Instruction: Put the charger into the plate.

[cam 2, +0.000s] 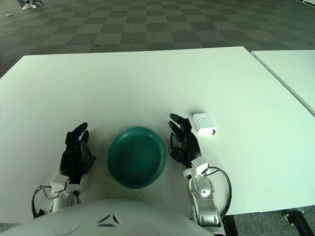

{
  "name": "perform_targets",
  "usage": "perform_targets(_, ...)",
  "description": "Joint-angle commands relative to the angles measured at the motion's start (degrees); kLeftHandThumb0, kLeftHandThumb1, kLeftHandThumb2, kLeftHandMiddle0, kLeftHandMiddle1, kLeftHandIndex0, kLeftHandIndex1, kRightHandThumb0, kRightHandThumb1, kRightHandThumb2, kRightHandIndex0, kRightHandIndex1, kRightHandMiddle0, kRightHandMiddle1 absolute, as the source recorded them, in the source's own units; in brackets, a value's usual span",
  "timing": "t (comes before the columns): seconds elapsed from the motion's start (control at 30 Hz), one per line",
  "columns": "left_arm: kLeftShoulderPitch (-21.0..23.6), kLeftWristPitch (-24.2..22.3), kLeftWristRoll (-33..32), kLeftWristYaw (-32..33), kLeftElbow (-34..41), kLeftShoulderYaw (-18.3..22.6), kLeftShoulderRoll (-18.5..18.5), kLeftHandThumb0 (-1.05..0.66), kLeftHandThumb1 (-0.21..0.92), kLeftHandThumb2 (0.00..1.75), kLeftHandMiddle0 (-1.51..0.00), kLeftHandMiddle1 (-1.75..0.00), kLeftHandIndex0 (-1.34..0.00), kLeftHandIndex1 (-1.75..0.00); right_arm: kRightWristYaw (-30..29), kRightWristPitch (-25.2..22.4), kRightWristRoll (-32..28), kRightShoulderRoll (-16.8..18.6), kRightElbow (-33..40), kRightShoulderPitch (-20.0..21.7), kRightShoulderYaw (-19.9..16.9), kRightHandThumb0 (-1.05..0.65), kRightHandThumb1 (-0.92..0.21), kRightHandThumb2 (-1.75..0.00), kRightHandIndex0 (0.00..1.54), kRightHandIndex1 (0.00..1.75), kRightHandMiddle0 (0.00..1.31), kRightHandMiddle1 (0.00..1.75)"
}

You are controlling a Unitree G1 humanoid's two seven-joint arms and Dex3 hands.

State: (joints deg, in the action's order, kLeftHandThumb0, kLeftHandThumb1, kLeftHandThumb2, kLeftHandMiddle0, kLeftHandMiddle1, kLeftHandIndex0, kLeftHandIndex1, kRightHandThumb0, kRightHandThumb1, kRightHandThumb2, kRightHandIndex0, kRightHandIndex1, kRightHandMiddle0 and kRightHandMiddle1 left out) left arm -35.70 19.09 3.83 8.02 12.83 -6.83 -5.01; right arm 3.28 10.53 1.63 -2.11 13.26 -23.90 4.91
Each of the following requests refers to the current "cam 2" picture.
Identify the black table leg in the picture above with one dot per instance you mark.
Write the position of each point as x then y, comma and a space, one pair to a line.
229, 226

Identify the green round plate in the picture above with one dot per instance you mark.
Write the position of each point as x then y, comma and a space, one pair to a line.
137, 157

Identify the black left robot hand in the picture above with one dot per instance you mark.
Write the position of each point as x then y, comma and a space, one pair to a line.
70, 159

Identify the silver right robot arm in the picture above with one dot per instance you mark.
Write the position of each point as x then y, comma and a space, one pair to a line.
205, 201

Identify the black table foot frame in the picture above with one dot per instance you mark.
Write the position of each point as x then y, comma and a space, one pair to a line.
300, 220

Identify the white sneaker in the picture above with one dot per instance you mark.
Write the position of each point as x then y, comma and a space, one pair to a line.
33, 5
25, 7

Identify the white robot torso shell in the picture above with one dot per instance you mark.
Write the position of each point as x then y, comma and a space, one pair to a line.
98, 218

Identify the white neighbouring table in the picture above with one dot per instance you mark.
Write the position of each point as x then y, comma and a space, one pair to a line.
290, 68

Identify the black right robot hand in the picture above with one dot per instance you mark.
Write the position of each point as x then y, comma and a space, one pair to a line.
189, 145

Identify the white charger block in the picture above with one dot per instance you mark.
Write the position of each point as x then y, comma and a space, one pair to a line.
204, 123

